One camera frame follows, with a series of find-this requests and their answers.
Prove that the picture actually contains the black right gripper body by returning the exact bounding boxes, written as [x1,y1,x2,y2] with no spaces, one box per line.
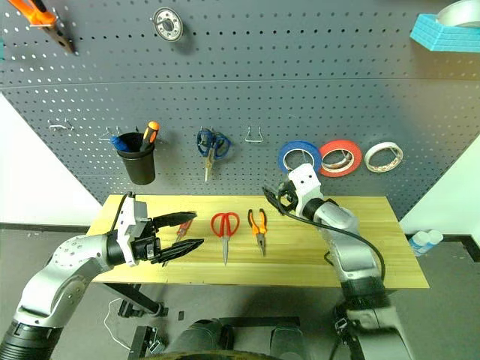
[277,178,300,217]

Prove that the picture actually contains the red handled scissors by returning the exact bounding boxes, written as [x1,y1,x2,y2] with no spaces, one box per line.
[210,211,241,267]

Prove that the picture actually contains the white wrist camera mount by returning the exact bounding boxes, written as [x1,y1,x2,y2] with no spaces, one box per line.
[112,193,148,268]
[286,163,324,219]

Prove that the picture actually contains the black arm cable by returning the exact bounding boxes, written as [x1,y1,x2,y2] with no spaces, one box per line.
[283,209,387,282]
[110,192,135,236]

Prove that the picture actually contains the black plastic cup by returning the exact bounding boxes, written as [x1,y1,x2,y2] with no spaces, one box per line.
[115,131,157,186]

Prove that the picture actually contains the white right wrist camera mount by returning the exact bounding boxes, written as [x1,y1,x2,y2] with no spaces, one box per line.
[286,163,324,219]

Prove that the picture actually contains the wire pliers holder hook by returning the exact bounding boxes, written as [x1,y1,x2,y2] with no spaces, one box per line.
[244,126,264,144]

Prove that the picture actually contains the black metal table frame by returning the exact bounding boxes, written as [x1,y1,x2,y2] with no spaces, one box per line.
[100,283,301,360]

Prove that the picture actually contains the orange black handled screwdriver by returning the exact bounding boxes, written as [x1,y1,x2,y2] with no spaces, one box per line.
[139,120,161,153]

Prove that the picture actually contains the white tape roll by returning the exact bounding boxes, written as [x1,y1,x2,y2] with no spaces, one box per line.
[364,141,405,174]

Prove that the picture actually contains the red handled screwdriver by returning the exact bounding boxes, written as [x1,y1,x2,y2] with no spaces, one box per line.
[161,219,194,268]

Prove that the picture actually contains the white blue plastic bottles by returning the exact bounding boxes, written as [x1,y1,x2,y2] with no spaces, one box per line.
[407,229,445,258]

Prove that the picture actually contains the blue tape roll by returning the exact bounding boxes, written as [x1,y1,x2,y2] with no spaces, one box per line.
[277,140,324,176]

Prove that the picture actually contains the round silver metal disc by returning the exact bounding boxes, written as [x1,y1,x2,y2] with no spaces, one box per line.
[151,7,186,44]

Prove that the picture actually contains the light blue foam block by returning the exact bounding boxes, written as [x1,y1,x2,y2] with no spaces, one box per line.
[409,13,480,53]

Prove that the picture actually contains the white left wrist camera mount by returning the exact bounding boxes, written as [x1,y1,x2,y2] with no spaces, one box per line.
[112,193,148,268]

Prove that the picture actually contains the blue handled screwdriver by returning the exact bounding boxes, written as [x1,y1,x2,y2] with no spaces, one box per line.
[109,134,132,153]

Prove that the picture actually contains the thin white floor cable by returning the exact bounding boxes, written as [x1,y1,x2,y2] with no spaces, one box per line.
[102,298,131,348]

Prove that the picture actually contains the silver wire peg hook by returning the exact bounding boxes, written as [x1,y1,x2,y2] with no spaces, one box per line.
[98,126,123,143]
[48,118,76,132]

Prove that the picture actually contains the red tape roll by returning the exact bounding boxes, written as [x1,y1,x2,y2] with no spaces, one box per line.
[318,139,364,179]

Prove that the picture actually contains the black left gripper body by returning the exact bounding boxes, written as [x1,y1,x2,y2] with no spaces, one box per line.
[130,216,166,266]

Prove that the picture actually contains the dark rounded shape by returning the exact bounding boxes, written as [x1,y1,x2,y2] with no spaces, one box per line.
[269,325,313,360]
[175,318,236,356]

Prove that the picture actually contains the dark grey metal pegboard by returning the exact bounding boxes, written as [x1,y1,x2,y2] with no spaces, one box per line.
[0,0,480,222]

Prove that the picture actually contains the orange black needle-nose pliers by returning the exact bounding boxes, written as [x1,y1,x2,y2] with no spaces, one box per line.
[247,208,269,258]

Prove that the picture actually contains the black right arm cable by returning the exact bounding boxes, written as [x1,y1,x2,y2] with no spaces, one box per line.
[283,209,387,282]

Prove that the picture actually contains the blue handled scissors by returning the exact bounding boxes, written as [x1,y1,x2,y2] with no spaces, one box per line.
[196,127,233,183]

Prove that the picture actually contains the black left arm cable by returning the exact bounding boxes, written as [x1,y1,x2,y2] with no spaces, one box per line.
[110,192,135,236]

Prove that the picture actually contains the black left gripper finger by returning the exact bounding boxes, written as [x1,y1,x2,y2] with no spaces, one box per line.
[151,210,199,231]
[151,238,206,265]

